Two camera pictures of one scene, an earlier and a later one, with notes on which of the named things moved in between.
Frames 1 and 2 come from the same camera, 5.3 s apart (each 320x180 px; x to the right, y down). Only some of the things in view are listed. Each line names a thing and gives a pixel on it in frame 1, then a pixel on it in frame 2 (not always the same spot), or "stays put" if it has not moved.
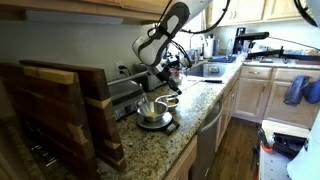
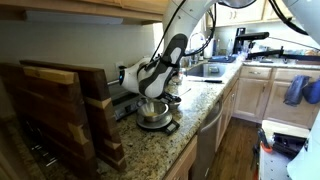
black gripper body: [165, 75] -> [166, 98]
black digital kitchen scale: [167, 123] stays put
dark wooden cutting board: [99, 112] stays put
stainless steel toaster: [127, 95] stays put
